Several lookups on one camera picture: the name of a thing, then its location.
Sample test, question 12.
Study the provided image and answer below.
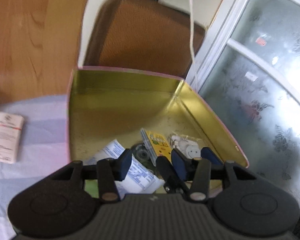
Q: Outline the light green cloth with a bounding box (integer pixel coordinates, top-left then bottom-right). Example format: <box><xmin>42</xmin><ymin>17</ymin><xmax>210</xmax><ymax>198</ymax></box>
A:
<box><xmin>84</xmin><ymin>180</ymin><xmax>99</xmax><ymax>198</ymax></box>

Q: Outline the white paper sachet packet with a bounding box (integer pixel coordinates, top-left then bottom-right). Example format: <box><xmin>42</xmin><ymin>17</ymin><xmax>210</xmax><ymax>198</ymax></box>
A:
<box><xmin>0</xmin><ymin>112</ymin><xmax>24</xmax><ymax>164</ymax></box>

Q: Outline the yellow card case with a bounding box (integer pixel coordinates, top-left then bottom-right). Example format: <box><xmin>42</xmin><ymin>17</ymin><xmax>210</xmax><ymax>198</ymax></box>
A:
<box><xmin>141</xmin><ymin>128</ymin><xmax>171</xmax><ymax>166</ymax></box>

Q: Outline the frosted glass door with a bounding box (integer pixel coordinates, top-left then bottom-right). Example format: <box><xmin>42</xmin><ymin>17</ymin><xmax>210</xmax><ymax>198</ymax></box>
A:
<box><xmin>187</xmin><ymin>0</ymin><xmax>300</xmax><ymax>202</ymax></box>

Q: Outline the white charging cable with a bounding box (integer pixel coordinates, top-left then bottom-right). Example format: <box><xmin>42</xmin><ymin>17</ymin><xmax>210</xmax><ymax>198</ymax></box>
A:
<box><xmin>184</xmin><ymin>0</ymin><xmax>199</xmax><ymax>88</ymax></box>

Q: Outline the white blue tissue packet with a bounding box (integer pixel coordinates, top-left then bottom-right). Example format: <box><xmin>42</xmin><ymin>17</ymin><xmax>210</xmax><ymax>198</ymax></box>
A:
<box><xmin>83</xmin><ymin>139</ymin><xmax>164</xmax><ymax>198</ymax></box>

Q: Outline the striped grey bed sheet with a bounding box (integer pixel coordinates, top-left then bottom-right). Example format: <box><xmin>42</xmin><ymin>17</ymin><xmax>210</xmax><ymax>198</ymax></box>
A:
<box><xmin>0</xmin><ymin>95</ymin><xmax>69</xmax><ymax>239</ymax></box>

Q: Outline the brown chair backrest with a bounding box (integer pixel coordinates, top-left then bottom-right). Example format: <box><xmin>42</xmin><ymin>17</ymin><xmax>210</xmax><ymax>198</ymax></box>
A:
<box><xmin>83</xmin><ymin>0</ymin><xmax>192</xmax><ymax>77</ymax></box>

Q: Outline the wooden pattern wall sheet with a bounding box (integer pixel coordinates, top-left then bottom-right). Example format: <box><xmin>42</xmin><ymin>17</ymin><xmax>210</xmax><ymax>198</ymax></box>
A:
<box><xmin>0</xmin><ymin>0</ymin><xmax>87</xmax><ymax>104</ymax></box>

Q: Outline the white smiley plug adapter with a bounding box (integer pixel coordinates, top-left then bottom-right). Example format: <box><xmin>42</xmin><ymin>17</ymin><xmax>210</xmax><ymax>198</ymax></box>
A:
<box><xmin>168</xmin><ymin>133</ymin><xmax>204</xmax><ymax>159</ymax></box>

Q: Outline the pink tin box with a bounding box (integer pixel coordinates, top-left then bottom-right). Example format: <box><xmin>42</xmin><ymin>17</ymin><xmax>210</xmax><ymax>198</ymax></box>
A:
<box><xmin>68</xmin><ymin>67</ymin><xmax>249</xmax><ymax>167</ymax></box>

